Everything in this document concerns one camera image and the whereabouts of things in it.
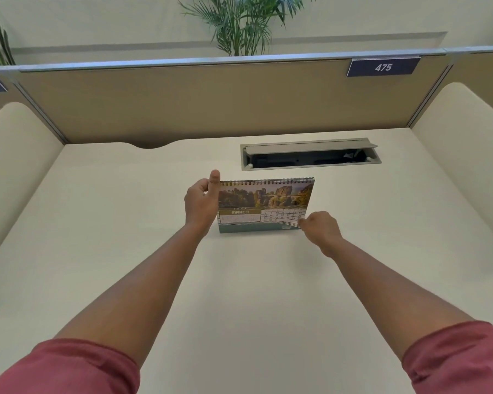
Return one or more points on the person's left hand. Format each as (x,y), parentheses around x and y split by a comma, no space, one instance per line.
(198,203)

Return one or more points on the person's right hand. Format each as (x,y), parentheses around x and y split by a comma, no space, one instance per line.
(321,230)

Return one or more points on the person's right fingers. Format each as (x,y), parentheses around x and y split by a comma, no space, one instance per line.
(303,222)

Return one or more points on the person's left thumb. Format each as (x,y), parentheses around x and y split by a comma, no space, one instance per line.
(215,179)

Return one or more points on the spiral desk calendar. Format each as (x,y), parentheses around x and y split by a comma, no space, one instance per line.
(265,207)

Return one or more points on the person's left forearm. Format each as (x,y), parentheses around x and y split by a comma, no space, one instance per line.
(137,289)

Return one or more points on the person's right forearm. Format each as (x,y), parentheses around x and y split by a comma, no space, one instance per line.
(388,297)

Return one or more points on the beige desk partition panel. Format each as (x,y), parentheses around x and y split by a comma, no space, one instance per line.
(230,98)

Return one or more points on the green palm plant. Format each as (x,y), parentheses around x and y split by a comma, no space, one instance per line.
(240,20)

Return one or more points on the cream side divider panel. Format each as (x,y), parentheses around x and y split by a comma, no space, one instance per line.
(468,147)
(12,168)

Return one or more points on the red right sleeve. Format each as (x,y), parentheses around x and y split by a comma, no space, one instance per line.
(460,359)

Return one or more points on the red sleeve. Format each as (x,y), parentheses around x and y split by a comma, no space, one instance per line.
(460,359)
(65,367)

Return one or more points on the red left sleeve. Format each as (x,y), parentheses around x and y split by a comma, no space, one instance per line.
(65,367)

